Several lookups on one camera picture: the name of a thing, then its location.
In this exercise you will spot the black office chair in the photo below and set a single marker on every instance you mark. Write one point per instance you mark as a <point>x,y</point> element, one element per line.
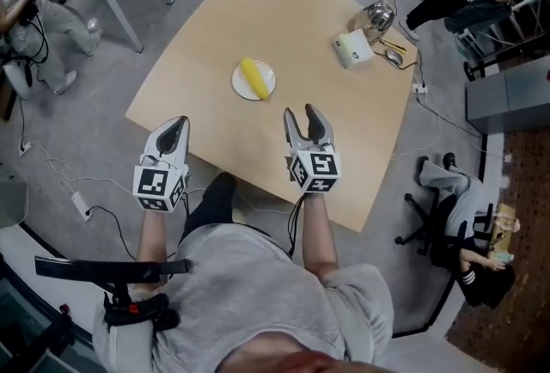
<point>423,225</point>

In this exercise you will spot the white power strip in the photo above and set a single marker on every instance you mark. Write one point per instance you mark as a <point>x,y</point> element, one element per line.
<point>81,206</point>
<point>420,88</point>
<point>25,148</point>

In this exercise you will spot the black clamp bracket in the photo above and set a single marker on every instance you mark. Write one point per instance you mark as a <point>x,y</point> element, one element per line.
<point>137,311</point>

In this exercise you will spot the yellow corn cob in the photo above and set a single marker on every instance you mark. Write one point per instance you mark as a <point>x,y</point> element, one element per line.
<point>254,77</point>

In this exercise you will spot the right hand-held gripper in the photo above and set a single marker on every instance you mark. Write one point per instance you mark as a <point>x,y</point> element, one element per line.
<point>320,167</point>

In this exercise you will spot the grey computer mouse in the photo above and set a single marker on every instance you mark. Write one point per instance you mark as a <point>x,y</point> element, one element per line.
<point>394,56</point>

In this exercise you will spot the stainless steel kettle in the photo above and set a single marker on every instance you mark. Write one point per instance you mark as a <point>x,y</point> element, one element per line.
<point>376,16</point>

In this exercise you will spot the person's right forearm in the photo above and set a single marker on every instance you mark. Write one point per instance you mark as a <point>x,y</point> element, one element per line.
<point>318,234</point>

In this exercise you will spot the person's black trouser leg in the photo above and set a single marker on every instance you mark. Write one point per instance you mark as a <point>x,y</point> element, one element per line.
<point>212,201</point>

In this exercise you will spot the white tissue box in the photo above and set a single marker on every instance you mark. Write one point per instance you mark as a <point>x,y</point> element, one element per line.
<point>352,50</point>

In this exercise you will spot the white round plate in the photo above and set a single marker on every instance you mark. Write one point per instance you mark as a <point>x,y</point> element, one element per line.
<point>268,77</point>

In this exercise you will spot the person's left forearm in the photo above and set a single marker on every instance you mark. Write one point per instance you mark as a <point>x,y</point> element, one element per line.
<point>152,236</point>

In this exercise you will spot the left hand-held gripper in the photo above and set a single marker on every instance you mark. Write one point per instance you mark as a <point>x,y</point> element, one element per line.
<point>151,184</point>

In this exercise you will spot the yellow black utility knife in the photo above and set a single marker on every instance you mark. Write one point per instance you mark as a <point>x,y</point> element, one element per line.
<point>393,44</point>

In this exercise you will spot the black flat bar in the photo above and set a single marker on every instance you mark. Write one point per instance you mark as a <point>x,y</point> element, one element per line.
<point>99,269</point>

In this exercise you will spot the white stool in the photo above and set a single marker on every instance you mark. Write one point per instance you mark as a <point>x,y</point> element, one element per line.
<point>15,81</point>

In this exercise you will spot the grey cabinet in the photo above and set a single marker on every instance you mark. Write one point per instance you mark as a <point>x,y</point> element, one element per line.
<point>507,96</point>

